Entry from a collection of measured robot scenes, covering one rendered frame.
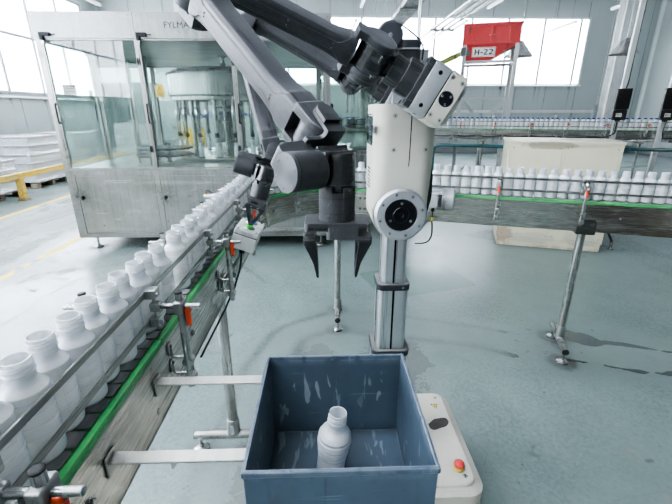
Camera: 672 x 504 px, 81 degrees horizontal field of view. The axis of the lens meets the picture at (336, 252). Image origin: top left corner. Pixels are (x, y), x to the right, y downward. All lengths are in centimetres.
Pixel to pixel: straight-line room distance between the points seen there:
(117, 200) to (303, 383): 415
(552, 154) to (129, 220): 463
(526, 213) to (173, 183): 348
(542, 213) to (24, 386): 245
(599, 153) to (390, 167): 399
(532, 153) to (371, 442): 416
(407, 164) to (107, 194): 413
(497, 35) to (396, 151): 655
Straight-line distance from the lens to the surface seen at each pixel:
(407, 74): 99
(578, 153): 495
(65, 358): 75
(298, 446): 104
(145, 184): 475
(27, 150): 999
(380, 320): 138
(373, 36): 96
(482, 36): 762
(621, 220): 273
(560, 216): 264
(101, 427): 80
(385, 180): 116
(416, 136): 115
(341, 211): 61
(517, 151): 483
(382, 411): 104
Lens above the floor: 148
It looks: 20 degrees down
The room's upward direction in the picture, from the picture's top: straight up
